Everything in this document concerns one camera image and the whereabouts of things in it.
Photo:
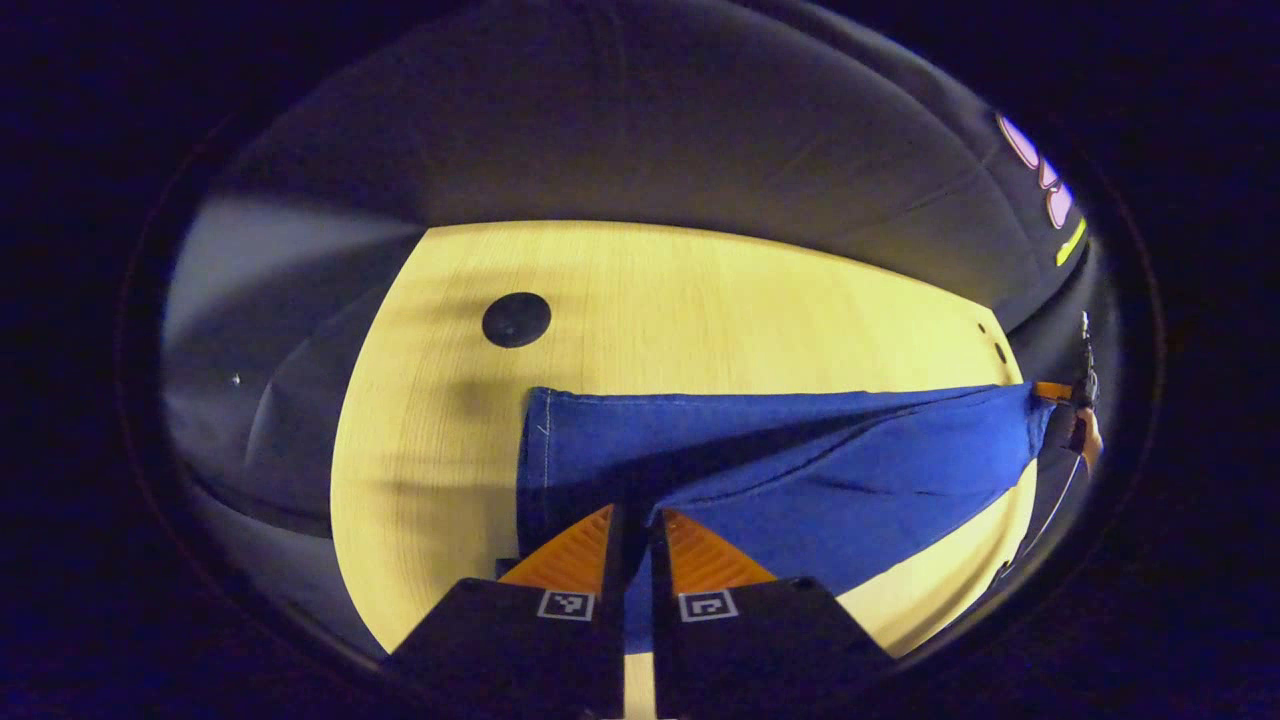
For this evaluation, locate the black round table grommet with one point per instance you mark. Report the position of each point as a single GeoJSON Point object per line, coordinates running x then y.
{"type": "Point", "coordinates": [516, 320]}

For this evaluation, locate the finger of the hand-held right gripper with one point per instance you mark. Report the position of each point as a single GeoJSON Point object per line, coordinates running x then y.
{"type": "Point", "coordinates": [1053, 391]}

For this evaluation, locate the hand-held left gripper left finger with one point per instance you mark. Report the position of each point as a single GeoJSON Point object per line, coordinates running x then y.
{"type": "Point", "coordinates": [618, 560]}

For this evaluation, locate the blue denim jeans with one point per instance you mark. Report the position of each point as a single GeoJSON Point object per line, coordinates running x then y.
{"type": "Point", "coordinates": [800, 450]}

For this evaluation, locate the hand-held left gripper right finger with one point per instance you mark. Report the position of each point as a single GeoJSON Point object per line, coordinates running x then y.
{"type": "Point", "coordinates": [660, 560]}

